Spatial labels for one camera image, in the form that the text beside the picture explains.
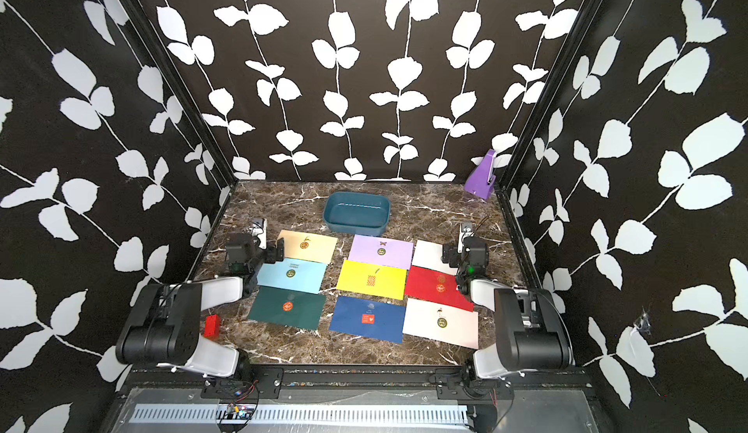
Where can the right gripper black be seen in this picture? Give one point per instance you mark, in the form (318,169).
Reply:
(455,250)

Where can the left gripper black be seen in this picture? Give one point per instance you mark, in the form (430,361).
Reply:
(270,251)

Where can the cream yellow envelope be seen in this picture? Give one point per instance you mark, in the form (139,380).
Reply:
(308,247)

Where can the white envelope brown seal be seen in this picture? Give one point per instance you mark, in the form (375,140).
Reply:
(427,255)

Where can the lavender envelope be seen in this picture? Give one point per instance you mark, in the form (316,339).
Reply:
(381,251)

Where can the teal plastic storage box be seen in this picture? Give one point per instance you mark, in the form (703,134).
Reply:
(357,213)

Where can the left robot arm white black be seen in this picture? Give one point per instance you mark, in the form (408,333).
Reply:
(163,328)

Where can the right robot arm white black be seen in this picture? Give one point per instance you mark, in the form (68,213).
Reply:
(530,334)

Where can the light blue sealed envelope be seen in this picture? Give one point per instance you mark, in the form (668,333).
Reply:
(292,274)

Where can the red sealed envelope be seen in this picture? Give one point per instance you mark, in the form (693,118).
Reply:
(437,287)

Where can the dark green sealed envelope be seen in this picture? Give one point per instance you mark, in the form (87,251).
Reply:
(288,308)

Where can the pale pink sealed envelope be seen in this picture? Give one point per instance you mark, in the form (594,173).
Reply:
(447,324)

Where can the small red box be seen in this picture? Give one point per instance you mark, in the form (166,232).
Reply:
(212,327)

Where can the dark blue sealed envelope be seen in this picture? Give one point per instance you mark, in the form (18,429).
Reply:
(367,319)

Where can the purple plastic stand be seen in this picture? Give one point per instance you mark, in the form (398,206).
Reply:
(481,182)

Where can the small electronics board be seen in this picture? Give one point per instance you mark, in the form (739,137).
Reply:
(235,413)

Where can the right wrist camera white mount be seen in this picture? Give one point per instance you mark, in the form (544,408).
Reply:
(466,230)

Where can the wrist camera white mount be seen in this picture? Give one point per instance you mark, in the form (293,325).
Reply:
(257,226)
(466,230)

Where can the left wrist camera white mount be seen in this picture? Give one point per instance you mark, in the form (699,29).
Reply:
(257,226)

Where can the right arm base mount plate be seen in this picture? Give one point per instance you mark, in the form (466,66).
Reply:
(457,383)

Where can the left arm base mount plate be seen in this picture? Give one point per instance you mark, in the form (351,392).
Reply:
(258,382)

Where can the white perforated rail strip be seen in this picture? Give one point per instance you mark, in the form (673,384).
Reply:
(340,415)

